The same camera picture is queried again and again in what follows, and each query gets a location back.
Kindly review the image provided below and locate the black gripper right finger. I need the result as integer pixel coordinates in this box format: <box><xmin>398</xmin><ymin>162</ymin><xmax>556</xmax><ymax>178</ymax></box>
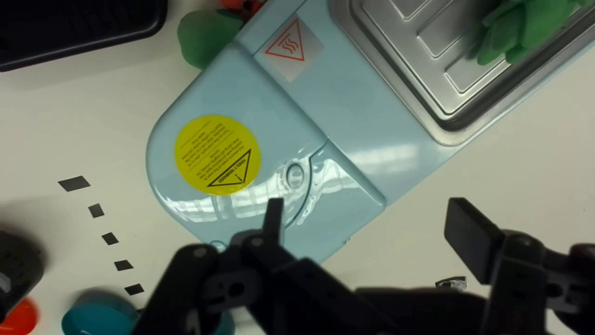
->
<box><xmin>445</xmin><ymin>195</ymin><xmax>595</xmax><ymax>335</ymax></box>

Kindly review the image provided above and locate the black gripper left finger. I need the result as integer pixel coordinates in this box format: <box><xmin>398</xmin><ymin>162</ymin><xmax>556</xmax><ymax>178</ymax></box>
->
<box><xmin>133</xmin><ymin>195</ymin><xmax>398</xmax><ymax>335</ymax></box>

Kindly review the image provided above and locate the light blue toy oven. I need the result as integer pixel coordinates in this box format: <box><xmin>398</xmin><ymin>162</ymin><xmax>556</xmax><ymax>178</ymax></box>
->
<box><xmin>146</xmin><ymin>0</ymin><xmax>595</xmax><ymax>264</ymax></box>

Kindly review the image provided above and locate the dark teal toy pot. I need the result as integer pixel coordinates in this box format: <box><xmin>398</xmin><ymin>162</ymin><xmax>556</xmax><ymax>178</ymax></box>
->
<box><xmin>0</xmin><ymin>231</ymin><xmax>47</xmax><ymax>312</ymax></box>

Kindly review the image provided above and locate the green plush pear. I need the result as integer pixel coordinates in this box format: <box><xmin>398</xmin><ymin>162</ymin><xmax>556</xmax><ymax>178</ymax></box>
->
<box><xmin>177</xmin><ymin>7</ymin><xmax>248</xmax><ymax>71</ymax></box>

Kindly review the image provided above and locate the orange plush pineapple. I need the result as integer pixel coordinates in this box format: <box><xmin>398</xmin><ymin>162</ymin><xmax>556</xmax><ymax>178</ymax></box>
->
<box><xmin>475</xmin><ymin>0</ymin><xmax>595</xmax><ymax>67</ymax></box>

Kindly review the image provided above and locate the silver baking tray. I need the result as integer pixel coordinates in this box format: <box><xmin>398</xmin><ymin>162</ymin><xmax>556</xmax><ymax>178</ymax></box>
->
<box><xmin>328</xmin><ymin>0</ymin><xmax>595</xmax><ymax>134</ymax></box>

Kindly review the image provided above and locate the red green plush tomato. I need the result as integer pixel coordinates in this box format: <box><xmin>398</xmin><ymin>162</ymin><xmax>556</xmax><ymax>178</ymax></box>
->
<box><xmin>216</xmin><ymin>0</ymin><xmax>268</xmax><ymax>18</ymax></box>

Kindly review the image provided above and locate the black ribbed griddle pan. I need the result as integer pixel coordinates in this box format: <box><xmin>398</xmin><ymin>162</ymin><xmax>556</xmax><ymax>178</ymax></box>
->
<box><xmin>0</xmin><ymin>0</ymin><xmax>170</xmax><ymax>72</ymax></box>

